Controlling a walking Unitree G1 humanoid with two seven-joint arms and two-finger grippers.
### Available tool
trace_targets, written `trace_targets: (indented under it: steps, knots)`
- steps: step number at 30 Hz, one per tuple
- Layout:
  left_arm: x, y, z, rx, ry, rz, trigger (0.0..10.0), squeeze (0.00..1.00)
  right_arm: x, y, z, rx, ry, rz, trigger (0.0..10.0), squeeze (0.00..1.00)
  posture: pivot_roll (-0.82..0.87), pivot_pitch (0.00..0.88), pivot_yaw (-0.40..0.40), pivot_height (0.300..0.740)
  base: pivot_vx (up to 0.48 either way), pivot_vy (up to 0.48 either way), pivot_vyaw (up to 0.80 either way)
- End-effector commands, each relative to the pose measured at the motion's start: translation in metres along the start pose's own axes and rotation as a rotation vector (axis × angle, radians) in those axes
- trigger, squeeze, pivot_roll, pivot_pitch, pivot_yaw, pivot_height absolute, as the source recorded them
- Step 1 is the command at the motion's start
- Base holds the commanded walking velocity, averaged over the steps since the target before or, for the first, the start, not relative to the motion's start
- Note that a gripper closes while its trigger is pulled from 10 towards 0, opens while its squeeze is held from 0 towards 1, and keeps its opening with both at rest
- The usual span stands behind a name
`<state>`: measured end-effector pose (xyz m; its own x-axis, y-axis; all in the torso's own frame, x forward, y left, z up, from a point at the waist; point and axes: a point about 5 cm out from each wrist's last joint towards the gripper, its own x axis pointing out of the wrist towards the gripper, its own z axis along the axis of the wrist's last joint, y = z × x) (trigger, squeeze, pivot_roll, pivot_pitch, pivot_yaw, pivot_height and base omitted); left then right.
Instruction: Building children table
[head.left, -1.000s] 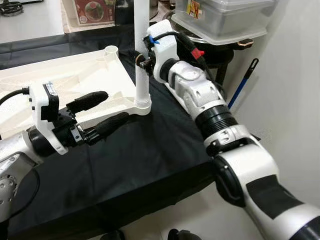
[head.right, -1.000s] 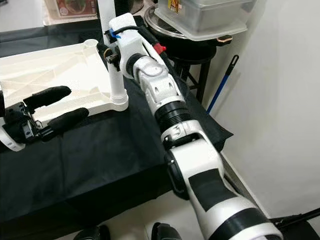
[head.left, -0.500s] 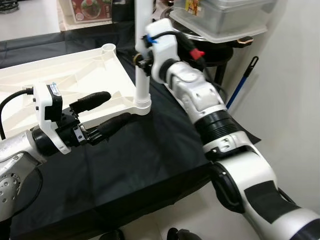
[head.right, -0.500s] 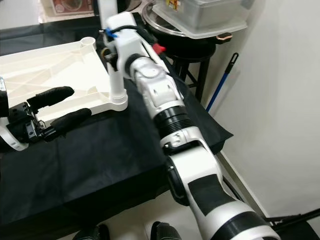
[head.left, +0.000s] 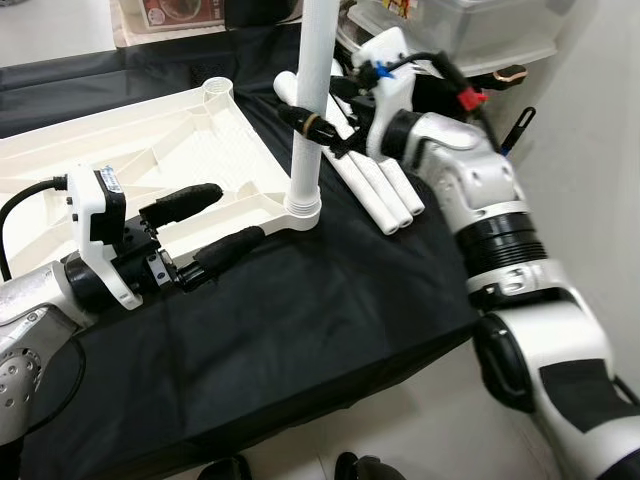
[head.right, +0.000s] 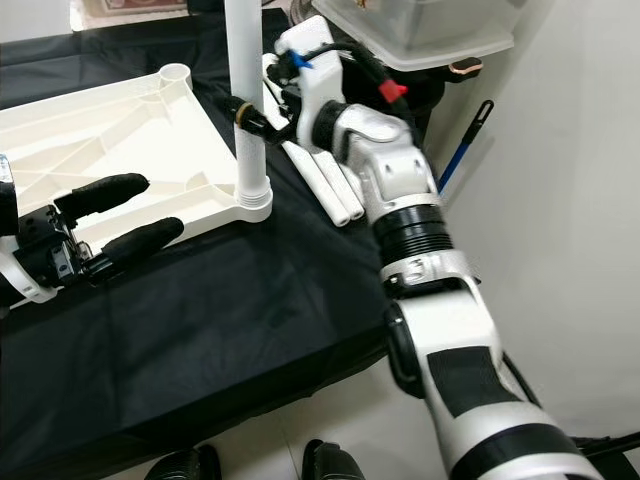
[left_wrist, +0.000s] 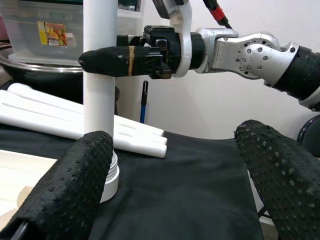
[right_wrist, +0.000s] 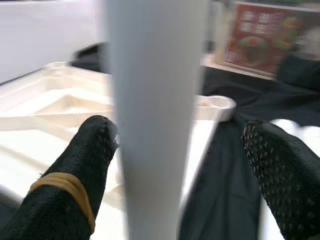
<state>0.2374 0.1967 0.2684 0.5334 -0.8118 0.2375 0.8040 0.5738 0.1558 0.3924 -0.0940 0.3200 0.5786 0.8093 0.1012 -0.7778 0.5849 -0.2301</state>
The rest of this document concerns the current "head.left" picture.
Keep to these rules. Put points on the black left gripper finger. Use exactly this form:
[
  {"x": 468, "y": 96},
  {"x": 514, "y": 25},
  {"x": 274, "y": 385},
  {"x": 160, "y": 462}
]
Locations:
[
  {"x": 185, "y": 203},
  {"x": 230, "y": 250}
]

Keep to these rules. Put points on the clear plastic storage box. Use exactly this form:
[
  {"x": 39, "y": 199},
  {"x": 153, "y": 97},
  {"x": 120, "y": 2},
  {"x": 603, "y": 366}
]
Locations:
[{"x": 470, "y": 35}]

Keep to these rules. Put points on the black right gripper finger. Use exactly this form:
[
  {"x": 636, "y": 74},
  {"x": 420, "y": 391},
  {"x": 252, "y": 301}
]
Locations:
[
  {"x": 348, "y": 88},
  {"x": 318, "y": 130}
]

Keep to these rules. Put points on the black robot foot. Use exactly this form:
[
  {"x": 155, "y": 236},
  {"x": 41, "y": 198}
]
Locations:
[
  {"x": 370, "y": 468},
  {"x": 225, "y": 470}
]

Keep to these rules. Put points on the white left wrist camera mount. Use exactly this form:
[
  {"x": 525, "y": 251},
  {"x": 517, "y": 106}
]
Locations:
[{"x": 95, "y": 230}]

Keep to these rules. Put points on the black robot right foot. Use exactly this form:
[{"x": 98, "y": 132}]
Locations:
[{"x": 370, "y": 468}]

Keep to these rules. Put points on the wooden table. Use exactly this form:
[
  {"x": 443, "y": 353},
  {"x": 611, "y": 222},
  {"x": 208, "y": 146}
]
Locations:
[{"x": 260, "y": 35}]

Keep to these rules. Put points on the black robot left foot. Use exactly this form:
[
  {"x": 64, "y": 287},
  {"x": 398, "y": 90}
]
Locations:
[{"x": 225, "y": 470}]

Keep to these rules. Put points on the white plastic table top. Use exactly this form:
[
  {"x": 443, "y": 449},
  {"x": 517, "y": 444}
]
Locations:
[{"x": 150, "y": 150}]

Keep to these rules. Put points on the black tablecloth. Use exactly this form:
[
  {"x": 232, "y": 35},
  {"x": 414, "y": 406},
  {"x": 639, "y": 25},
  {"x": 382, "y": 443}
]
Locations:
[{"x": 300, "y": 330}]

